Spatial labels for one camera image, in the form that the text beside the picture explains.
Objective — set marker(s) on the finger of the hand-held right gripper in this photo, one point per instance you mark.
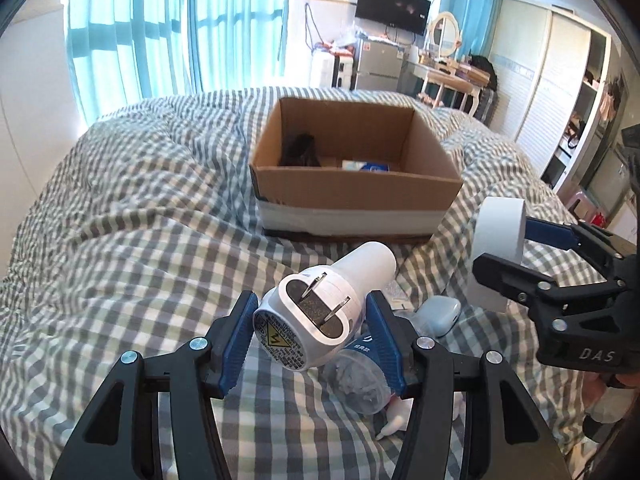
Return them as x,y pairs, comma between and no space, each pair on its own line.
547,232
507,271

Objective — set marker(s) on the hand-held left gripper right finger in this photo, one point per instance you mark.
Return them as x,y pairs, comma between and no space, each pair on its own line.
386,347

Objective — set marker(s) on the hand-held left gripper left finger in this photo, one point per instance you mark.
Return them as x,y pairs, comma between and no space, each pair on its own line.
234,347

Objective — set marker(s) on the white tape roll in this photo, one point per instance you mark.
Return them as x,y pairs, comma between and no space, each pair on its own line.
495,230

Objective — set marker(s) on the white plug-in charger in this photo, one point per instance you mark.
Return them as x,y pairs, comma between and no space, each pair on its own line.
350,272

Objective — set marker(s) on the cardboard box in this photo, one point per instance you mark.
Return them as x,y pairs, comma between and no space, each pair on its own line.
350,195

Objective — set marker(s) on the clear plastic bottle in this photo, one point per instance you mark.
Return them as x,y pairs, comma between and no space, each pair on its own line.
355,380

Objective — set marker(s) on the pale blue earbuds case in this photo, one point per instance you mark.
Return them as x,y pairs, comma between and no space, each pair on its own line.
437,316

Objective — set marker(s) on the white sliding-door wardrobe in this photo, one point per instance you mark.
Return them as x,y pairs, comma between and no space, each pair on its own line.
555,90

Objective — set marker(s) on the grey checked blanket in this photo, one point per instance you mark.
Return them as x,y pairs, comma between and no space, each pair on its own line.
130,230

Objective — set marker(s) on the blue and white packet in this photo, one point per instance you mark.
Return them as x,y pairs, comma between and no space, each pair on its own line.
367,166

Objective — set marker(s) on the black bag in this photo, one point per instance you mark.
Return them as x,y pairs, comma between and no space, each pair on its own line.
484,67

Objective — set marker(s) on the white dressing table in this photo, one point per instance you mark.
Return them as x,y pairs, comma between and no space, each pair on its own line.
447,80

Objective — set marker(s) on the black item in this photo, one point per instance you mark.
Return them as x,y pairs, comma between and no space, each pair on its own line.
300,150

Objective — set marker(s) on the oval vanity mirror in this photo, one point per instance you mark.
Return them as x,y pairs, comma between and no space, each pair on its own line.
444,35

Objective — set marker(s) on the silver small fridge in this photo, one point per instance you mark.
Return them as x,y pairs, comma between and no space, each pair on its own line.
377,65

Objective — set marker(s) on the narrow blue curtain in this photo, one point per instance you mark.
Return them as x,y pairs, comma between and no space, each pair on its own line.
475,5

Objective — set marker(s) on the white floor appliance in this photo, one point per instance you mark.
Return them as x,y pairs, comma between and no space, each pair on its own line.
321,71

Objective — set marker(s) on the wide blue window curtain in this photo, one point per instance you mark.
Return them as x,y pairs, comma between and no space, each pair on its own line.
150,25

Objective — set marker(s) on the black wall television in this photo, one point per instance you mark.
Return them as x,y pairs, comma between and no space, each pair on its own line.
392,6

